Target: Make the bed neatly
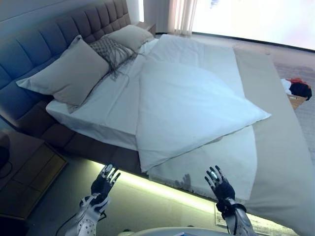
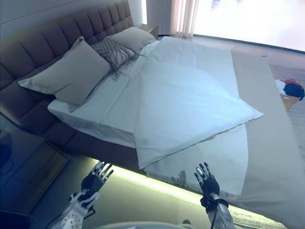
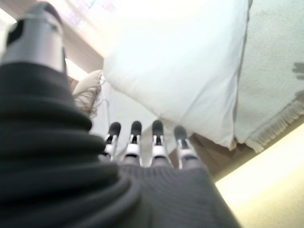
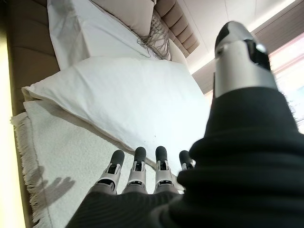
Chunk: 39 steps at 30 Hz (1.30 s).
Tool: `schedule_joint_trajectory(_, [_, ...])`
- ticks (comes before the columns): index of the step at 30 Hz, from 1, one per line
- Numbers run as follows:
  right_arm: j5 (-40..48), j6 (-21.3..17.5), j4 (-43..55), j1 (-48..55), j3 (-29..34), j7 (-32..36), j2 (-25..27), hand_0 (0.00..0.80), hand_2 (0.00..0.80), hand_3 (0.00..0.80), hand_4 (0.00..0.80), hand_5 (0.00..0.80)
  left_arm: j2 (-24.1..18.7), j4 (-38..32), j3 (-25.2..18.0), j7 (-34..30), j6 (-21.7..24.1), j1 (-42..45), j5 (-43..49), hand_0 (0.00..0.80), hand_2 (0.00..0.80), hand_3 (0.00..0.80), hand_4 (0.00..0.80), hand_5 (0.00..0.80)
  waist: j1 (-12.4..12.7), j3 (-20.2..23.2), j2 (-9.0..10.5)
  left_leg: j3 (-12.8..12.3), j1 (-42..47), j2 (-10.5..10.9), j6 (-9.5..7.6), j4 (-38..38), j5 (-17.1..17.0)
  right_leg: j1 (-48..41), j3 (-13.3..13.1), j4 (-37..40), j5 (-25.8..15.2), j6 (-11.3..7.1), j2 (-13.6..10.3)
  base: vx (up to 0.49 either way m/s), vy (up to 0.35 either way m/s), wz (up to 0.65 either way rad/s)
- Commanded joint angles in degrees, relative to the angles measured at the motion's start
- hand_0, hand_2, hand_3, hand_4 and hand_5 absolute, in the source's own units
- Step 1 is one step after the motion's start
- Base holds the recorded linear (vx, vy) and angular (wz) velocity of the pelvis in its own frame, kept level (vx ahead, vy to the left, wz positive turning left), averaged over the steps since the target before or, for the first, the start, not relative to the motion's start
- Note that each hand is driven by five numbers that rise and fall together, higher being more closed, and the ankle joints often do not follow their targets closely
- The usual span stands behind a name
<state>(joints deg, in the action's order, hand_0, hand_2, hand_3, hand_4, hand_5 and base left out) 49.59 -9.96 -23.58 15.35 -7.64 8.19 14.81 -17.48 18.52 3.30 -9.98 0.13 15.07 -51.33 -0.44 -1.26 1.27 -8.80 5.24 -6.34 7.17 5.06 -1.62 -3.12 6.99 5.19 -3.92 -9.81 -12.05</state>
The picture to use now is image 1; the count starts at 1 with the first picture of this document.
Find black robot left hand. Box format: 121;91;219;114
90;164;122;200

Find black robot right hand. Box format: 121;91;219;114
204;165;237;204

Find white duvet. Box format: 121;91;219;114
134;33;273;174

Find beige bed pillow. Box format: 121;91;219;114
104;24;155;51
16;34;110;114

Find thin white top sheet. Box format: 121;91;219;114
146;125;255;201

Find wooden nightstand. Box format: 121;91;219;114
0;132;68;219
136;21;157;37

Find silver robot torso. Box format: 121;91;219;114
113;227;237;236

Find mattress with white sheet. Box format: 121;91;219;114
46;38;163;150

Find beige bedspread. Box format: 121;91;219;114
232;45;315;236

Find cardboard box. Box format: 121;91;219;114
286;92;308;109

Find white garment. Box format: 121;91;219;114
280;78;292;95

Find orange garment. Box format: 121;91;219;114
290;77;307;86

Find macrame fringed cushion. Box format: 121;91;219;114
88;36;138;83

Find patterned floor rug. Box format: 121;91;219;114
272;60;315;82

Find sheer pale curtain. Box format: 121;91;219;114
169;0;199;36

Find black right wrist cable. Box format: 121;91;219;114
228;207;241;236

